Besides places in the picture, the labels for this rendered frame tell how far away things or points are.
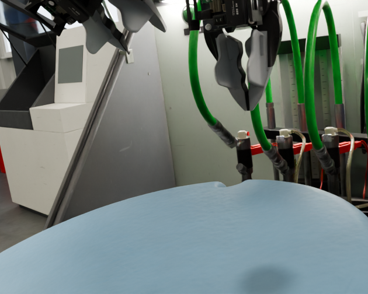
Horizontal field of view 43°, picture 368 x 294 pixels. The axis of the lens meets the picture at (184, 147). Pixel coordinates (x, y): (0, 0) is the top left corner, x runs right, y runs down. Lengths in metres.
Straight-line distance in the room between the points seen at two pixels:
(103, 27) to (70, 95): 3.16
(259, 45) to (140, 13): 0.16
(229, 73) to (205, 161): 0.72
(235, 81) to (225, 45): 0.04
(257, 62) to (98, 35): 0.24
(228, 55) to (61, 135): 3.06
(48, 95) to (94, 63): 0.57
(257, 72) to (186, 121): 0.73
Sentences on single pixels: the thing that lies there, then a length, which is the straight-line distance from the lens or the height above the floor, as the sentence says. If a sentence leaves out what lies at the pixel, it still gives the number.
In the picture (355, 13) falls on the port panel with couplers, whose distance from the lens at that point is 1.11.
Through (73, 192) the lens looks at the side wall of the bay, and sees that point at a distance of 0.96.
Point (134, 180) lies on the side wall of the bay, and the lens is 1.13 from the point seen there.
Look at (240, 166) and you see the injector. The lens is 0.88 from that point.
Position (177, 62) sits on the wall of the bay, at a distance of 1.24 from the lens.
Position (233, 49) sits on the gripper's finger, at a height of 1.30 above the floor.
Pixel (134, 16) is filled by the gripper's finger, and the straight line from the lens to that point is 0.61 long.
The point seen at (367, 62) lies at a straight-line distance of 0.70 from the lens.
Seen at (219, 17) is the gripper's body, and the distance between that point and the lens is 0.51.
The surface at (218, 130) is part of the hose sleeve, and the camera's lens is 0.78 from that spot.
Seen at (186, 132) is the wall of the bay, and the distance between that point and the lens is 1.26.
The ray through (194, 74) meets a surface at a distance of 0.71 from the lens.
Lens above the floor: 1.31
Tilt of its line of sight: 12 degrees down
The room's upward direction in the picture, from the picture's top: 8 degrees counter-clockwise
